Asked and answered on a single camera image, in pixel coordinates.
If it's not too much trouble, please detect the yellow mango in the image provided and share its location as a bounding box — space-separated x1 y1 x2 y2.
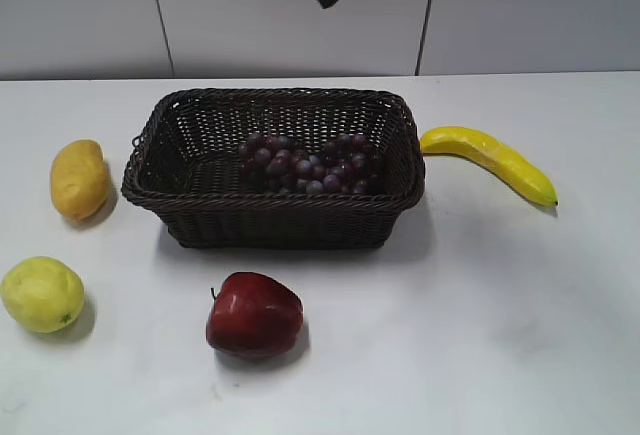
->
50 139 111 221

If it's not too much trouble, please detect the yellow banana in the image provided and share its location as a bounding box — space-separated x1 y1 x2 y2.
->
419 126 558 207

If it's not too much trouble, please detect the dark brown wicker basket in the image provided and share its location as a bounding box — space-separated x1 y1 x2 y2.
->
121 88 425 249

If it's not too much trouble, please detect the yellow-green guava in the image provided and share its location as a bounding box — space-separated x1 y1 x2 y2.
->
1 256 85 333

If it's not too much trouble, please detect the purple grape bunch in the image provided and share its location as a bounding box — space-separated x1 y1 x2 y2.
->
237 133 384 195

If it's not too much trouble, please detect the red apple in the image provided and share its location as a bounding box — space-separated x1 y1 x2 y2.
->
205 272 304 359

